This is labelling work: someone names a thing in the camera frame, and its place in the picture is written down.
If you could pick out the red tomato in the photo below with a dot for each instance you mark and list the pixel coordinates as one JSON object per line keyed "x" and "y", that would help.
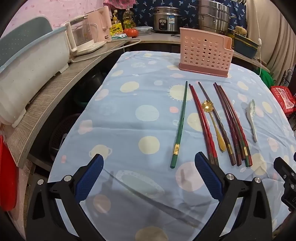
{"x": 131, "y": 33}

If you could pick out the grey wooden counter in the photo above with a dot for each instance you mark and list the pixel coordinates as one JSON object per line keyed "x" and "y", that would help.
{"x": 46, "y": 97}

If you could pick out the red plastic bag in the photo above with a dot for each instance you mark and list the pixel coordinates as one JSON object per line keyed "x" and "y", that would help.
{"x": 283, "y": 97}

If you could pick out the beige curtain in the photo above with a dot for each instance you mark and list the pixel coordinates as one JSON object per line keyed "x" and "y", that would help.
{"x": 272, "y": 34}

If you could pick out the stainless steel steamer pot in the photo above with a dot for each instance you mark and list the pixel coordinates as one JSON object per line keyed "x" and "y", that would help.
{"x": 212, "y": 18}

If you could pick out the blue planet print tablecloth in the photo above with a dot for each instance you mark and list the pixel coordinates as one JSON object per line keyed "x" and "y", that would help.
{"x": 138, "y": 111}

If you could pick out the gold flower spoon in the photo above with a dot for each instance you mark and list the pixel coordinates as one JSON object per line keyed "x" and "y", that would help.
{"x": 220, "y": 141}

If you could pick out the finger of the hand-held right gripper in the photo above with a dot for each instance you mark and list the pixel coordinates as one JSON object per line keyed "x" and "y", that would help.
{"x": 283, "y": 165}

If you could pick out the cooking oil bottle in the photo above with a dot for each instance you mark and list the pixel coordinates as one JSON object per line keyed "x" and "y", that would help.
{"x": 128, "y": 19}

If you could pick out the pink perforated utensil basket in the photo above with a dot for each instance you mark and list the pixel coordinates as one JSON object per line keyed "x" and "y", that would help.
{"x": 201, "y": 51}

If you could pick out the green white packet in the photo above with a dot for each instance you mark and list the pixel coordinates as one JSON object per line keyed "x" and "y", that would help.
{"x": 119, "y": 35}

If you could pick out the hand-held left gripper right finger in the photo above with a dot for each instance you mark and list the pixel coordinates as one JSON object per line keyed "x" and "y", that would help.
{"x": 208, "y": 173}

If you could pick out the red plastic board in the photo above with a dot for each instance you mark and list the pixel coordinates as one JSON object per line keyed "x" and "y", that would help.
{"x": 8, "y": 176}

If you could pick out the blue-green pot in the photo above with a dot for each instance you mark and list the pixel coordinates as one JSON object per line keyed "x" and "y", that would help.
{"x": 245, "y": 48}

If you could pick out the green plastic bag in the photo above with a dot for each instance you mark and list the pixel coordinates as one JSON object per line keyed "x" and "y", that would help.
{"x": 266, "y": 77}

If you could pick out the green chopstick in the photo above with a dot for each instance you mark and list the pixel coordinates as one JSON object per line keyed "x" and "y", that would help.
{"x": 181, "y": 120}

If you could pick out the brown potato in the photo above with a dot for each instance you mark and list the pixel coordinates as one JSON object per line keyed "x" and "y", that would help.
{"x": 240, "y": 30}

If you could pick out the yellow label bottle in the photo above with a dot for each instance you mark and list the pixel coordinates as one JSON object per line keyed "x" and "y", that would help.
{"x": 115, "y": 29}

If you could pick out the silver rice cooker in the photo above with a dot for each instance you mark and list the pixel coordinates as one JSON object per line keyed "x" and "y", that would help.
{"x": 166, "y": 22}

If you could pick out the black metal chair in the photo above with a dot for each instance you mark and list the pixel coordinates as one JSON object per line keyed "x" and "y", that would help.
{"x": 290, "y": 76}

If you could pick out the white plastic dish tub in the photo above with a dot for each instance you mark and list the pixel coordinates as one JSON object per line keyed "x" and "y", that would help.
{"x": 27, "y": 69}

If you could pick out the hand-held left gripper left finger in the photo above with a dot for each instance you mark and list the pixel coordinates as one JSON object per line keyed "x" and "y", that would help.
{"x": 89, "y": 176}

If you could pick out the navy printed cloth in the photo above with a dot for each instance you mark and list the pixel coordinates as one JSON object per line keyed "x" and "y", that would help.
{"x": 143, "y": 9}

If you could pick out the white ceramic spoon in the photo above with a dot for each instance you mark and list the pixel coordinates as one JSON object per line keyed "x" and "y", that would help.
{"x": 251, "y": 109}

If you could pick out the pink white kitchen appliance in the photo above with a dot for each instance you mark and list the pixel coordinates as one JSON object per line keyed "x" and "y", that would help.
{"x": 81, "y": 34}

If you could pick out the dark red chopsticks bundle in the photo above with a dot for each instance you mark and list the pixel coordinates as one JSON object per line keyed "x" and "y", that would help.
{"x": 248, "y": 162}

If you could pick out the clear food container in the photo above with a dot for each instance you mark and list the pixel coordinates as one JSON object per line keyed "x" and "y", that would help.
{"x": 143, "y": 30}

